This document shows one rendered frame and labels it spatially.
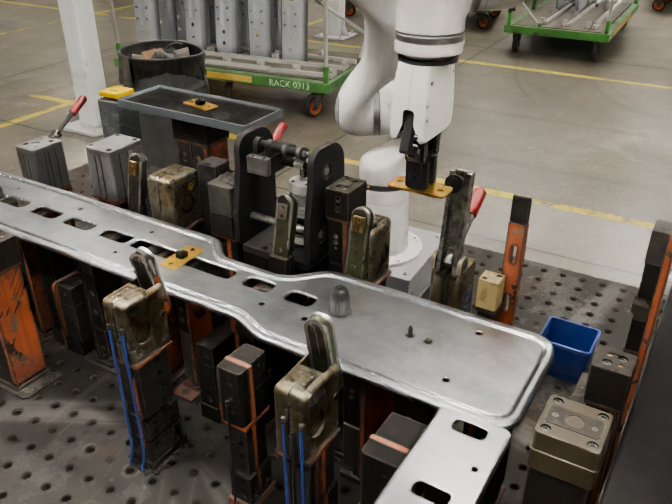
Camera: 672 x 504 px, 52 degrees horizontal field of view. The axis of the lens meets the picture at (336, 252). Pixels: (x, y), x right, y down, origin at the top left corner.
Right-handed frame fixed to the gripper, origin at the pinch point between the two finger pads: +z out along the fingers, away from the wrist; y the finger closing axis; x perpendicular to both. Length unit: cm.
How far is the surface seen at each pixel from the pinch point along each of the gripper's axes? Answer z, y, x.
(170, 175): 19, -14, -61
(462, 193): 9.4, -15.6, 0.5
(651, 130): 129, -434, -14
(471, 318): 27.2, -8.7, 6.4
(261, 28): 76, -365, -300
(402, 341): 27.3, 2.2, -0.4
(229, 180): 19, -19, -50
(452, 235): 16.6, -14.5, -0.1
